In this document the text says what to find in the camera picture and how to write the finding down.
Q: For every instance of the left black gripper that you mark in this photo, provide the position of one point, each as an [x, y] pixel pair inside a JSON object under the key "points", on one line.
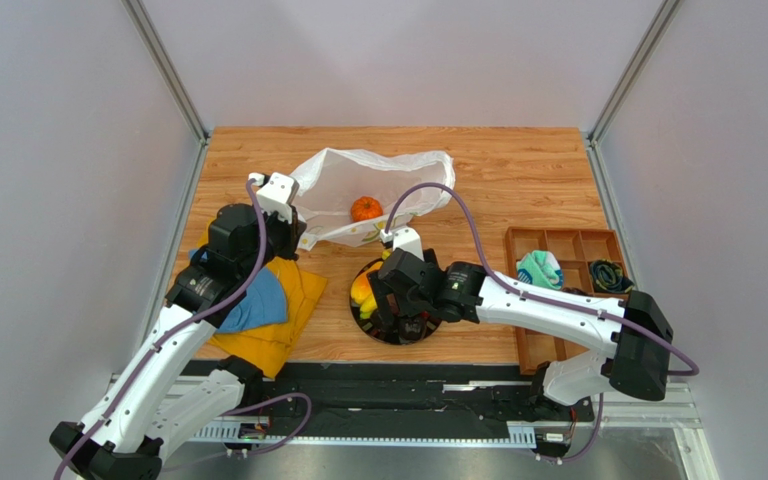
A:
{"points": [[292, 232]]}

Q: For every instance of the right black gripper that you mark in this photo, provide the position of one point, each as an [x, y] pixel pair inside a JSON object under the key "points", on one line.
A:
{"points": [[392, 306]]}

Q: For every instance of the white plastic bag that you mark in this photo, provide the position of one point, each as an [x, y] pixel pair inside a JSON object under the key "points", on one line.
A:
{"points": [[332, 180]]}

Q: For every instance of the orange toy pumpkin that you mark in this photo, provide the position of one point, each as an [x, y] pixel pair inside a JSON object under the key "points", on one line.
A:
{"points": [[365, 208]]}

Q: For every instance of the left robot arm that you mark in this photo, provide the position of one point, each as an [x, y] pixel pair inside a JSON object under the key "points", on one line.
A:
{"points": [[130, 433]]}

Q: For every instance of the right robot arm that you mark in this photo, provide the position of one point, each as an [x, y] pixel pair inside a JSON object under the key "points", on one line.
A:
{"points": [[626, 340]]}

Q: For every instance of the black round plate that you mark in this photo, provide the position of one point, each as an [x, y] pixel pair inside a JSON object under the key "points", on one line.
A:
{"points": [[392, 339]]}

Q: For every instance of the yellow banana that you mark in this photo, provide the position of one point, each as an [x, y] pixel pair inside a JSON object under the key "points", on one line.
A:
{"points": [[370, 305]]}

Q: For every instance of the yellow orange mango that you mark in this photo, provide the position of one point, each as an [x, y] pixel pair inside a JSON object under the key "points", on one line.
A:
{"points": [[361, 290]]}

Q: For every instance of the blue cloth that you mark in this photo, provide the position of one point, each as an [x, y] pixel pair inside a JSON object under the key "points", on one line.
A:
{"points": [[264, 304]]}

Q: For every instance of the yellow cloth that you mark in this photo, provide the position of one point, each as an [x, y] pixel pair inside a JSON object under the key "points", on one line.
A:
{"points": [[270, 347]]}

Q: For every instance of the teal sock upper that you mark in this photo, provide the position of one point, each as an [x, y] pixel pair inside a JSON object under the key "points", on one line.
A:
{"points": [[540, 268]]}

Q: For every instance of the wooden compartment tray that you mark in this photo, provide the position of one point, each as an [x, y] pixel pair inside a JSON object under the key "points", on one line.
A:
{"points": [[576, 251]]}

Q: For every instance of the dark patterned sock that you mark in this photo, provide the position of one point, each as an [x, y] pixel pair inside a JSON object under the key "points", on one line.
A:
{"points": [[609, 277]]}

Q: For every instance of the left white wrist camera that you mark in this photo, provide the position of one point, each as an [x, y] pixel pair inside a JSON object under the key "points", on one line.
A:
{"points": [[275, 194]]}

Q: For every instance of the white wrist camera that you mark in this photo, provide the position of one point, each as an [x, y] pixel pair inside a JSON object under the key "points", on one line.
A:
{"points": [[404, 238], [275, 194]]}

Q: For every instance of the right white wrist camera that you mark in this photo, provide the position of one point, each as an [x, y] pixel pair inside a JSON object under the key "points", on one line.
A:
{"points": [[404, 238]]}

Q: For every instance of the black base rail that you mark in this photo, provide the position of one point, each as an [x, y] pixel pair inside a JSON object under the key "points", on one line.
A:
{"points": [[405, 403]]}

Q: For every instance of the left aluminium frame post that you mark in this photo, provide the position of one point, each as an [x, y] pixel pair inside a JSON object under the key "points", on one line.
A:
{"points": [[153, 42]]}

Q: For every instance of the aluminium frame post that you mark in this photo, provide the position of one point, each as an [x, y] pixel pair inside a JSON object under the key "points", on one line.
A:
{"points": [[153, 42], [655, 31]]}

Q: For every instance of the right aluminium frame post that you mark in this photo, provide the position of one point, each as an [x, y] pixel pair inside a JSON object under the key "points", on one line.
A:
{"points": [[655, 31]]}

